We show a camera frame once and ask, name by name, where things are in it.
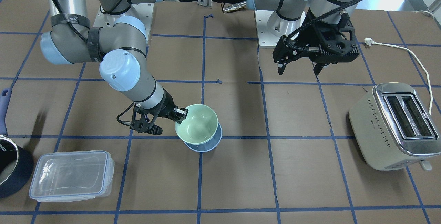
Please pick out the dark blue saucepan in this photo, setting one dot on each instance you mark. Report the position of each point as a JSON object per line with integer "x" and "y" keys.
{"x": 16, "y": 163}

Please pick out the black braided cable camera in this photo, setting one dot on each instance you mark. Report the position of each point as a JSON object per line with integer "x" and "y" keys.
{"x": 330, "y": 10}

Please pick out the cream two-slot toaster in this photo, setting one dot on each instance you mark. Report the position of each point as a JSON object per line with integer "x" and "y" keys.
{"x": 394, "y": 129}

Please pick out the clear plastic food container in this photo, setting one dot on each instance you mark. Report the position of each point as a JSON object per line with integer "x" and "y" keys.
{"x": 72, "y": 176}

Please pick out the metal base plate camera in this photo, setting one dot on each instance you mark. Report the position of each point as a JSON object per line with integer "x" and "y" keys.
{"x": 270, "y": 27}
{"x": 140, "y": 15}

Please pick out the black camera mount camera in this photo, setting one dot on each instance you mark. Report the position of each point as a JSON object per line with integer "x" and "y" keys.
{"x": 336, "y": 42}

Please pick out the green bowl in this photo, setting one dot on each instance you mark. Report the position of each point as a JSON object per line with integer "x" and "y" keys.
{"x": 200, "y": 125}

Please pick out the black gripper body camera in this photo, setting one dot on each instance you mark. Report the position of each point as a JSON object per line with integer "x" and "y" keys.
{"x": 166, "y": 107}
{"x": 307, "y": 38}

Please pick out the blue bowl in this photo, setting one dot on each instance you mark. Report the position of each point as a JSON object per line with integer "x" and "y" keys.
{"x": 210, "y": 144}

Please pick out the metal cable connector plug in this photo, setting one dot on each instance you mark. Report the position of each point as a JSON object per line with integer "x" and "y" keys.
{"x": 234, "y": 7}

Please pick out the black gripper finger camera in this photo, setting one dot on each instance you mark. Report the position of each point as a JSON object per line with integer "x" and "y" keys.
{"x": 178, "y": 114}
{"x": 318, "y": 67}
{"x": 283, "y": 54}

